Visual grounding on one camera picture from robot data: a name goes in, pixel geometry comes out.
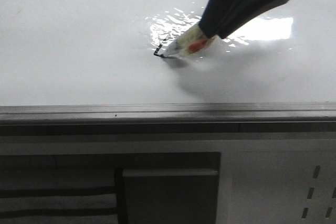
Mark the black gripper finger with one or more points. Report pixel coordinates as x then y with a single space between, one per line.
245 11
223 3

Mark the white whiteboard with aluminium frame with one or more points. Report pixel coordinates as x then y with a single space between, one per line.
88 65

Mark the white marker with yellow tape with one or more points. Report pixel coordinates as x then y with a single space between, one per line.
190 42

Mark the grey box below table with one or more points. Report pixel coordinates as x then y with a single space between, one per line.
185 195

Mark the white perforated metal panel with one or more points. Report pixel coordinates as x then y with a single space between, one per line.
270 181

